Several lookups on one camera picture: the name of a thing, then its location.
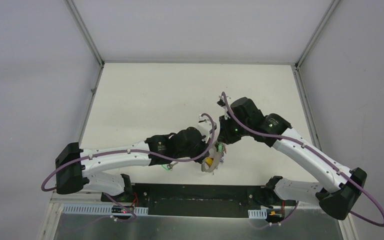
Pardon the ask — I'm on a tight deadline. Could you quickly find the aluminium frame rail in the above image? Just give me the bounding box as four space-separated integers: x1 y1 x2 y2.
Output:
291 0 342 149
64 0 105 143

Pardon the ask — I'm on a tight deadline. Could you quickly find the green tag key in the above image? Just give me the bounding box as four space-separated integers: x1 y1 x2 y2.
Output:
162 162 178 171

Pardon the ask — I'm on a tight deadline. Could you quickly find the aluminium frame rail right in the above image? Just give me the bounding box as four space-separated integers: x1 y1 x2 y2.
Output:
291 0 342 149

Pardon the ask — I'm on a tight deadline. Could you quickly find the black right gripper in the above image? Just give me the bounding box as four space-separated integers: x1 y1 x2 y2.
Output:
217 112 252 145

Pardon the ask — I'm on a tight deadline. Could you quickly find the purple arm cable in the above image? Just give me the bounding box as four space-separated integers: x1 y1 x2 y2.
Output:
220 91 384 228
40 113 217 193

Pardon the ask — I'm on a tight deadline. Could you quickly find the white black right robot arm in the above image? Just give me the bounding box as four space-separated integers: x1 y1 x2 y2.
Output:
217 97 367 220

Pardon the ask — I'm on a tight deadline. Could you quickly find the aluminium frame rail left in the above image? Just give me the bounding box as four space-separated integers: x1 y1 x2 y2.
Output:
64 0 105 143

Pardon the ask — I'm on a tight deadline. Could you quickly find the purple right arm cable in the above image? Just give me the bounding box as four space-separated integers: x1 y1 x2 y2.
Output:
220 91 384 228

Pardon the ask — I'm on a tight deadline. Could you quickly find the white slotted cable duct right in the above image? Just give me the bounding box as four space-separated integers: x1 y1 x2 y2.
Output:
247 209 267 220

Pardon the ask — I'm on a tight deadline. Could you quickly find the yellow tag key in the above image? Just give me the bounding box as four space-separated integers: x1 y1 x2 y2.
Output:
204 157 214 167

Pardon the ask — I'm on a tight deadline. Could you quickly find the black robot base mount plate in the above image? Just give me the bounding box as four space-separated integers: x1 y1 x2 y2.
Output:
114 183 282 218

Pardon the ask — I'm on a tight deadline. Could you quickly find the white slotted cable duct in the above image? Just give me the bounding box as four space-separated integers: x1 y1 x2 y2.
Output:
62 203 131 216
247 209 267 220

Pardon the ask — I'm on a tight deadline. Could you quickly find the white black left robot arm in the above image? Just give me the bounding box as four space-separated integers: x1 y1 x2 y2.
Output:
55 126 215 203

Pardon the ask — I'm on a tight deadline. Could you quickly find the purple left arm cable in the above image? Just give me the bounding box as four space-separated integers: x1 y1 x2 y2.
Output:
40 113 217 193

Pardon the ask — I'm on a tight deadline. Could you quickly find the white slotted cable duct left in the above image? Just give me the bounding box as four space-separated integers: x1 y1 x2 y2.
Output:
62 203 131 216

